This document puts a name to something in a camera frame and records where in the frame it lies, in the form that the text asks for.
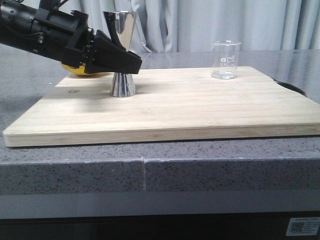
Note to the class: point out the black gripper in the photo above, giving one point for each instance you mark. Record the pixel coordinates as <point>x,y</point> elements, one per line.
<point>63,37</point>

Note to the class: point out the steel double jigger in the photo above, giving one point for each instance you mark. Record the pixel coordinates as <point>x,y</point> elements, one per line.
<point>123,84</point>

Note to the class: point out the glass beaker with clear liquid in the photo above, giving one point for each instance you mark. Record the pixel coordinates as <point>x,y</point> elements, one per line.
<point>225,57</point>

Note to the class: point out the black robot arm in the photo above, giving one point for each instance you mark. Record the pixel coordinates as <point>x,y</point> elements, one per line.
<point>16,24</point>

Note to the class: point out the yellow lemon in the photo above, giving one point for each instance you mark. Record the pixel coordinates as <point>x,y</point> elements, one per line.
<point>80,71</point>

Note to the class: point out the grey curtain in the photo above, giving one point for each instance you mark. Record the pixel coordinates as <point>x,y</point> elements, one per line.
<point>193,25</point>

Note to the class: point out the wooden cutting board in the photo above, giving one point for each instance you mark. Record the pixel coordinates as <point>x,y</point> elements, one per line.
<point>169,104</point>

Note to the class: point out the white QR code label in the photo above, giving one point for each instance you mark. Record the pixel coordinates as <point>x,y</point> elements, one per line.
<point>303,226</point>

